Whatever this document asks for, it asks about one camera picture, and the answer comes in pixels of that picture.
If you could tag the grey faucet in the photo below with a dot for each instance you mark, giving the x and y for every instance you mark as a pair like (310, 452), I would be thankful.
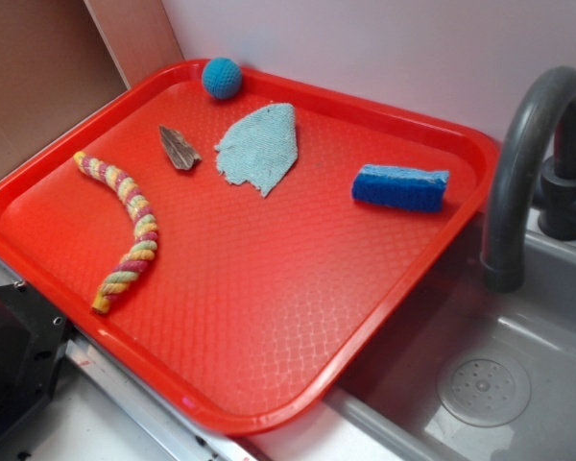
(536, 169)

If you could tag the sink drain strainer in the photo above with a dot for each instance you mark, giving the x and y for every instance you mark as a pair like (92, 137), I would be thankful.
(484, 388)

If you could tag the light blue cloth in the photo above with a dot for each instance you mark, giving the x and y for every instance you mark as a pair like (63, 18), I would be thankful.
(260, 148)

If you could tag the grey sink basin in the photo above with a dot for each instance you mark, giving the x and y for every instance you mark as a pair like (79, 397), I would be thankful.
(390, 389)

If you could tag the blue knitted ball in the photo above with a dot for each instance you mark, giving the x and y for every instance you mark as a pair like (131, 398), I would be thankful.
(222, 78)

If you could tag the brown cardboard box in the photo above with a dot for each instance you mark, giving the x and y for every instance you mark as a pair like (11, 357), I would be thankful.
(60, 61)

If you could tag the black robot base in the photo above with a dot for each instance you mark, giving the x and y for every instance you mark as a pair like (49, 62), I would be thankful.
(33, 336)

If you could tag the blue sponge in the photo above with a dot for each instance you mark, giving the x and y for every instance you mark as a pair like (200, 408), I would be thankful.
(400, 187)

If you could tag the red plastic tray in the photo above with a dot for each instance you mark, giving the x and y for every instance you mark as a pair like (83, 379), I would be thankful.
(239, 310)

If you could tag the brown wood chip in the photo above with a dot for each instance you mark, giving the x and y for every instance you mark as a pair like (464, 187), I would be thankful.
(181, 153)

